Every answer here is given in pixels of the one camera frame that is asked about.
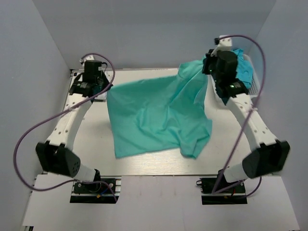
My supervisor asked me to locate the green t shirt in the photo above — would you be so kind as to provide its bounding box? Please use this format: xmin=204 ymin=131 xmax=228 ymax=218
xmin=107 ymin=59 xmax=212 ymax=159

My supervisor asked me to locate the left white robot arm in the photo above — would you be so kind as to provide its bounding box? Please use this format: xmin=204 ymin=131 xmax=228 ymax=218
xmin=36 ymin=60 xmax=110 ymax=181

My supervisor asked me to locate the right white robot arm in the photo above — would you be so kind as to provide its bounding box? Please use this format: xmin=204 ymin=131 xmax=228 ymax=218
xmin=202 ymin=50 xmax=290 ymax=187

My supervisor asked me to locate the folded white t shirt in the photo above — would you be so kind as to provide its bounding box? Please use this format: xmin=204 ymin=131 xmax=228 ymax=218
xmin=95 ymin=92 xmax=107 ymax=101

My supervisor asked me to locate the blue t shirt in basket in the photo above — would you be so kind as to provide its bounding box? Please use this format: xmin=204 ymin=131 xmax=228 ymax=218
xmin=232 ymin=49 xmax=253 ymax=90

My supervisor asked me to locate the white plastic basket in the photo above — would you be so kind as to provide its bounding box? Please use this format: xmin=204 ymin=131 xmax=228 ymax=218
xmin=243 ymin=54 xmax=260 ymax=99

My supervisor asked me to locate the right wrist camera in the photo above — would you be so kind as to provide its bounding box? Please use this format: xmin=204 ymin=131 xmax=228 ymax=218
xmin=214 ymin=35 xmax=233 ymax=51

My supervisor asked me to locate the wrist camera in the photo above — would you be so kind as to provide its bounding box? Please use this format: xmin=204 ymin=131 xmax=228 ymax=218
xmin=214 ymin=35 xmax=233 ymax=51
xmin=79 ymin=54 xmax=95 ymax=63

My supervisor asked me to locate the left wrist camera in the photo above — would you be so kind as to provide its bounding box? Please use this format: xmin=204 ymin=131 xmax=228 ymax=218
xmin=79 ymin=54 xmax=95 ymax=63

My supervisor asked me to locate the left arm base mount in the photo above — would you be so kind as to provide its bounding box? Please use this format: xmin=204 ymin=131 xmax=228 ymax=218
xmin=70 ymin=176 xmax=121 ymax=204

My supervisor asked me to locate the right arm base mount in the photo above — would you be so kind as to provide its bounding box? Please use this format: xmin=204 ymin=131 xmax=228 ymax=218
xmin=196 ymin=177 xmax=247 ymax=205

